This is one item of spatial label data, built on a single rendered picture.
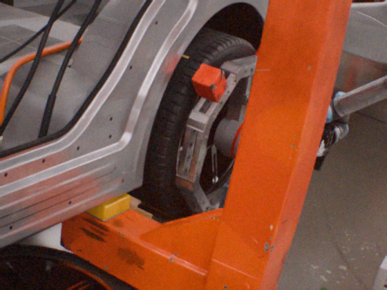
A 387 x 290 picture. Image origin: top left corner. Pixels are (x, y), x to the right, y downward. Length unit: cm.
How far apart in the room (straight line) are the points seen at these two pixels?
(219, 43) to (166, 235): 69
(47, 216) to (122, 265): 35
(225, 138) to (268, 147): 67
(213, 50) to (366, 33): 264
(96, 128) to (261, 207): 49
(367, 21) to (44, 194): 337
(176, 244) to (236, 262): 20
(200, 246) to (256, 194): 26
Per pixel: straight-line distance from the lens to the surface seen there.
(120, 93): 194
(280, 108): 166
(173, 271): 196
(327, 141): 256
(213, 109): 217
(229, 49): 233
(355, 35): 478
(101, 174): 195
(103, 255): 210
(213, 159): 255
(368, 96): 250
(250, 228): 178
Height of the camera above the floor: 168
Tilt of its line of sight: 21 degrees down
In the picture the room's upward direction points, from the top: 12 degrees clockwise
